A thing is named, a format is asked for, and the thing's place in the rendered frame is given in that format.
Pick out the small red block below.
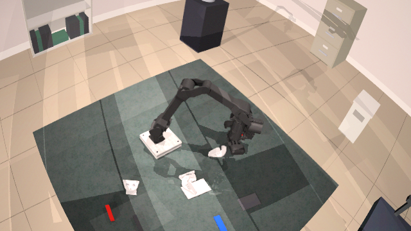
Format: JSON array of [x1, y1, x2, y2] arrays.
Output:
[[105, 205, 114, 221]]

